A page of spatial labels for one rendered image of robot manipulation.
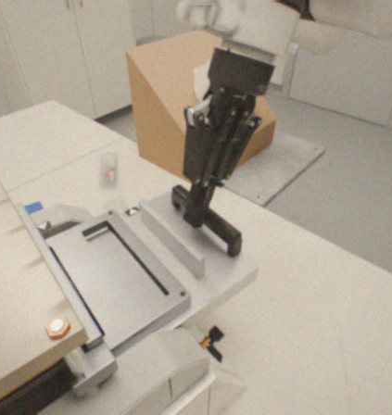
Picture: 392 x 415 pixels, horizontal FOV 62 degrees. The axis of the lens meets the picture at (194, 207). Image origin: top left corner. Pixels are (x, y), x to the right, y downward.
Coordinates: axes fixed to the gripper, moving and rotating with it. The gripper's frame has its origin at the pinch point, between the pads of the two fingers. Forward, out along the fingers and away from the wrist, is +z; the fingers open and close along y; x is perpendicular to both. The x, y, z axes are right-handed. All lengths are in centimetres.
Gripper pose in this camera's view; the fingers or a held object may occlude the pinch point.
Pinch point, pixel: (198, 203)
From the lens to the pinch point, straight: 47.1
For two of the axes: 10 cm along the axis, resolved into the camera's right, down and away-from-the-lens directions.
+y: 7.2, -1.4, 6.8
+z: -2.7, 8.5, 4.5
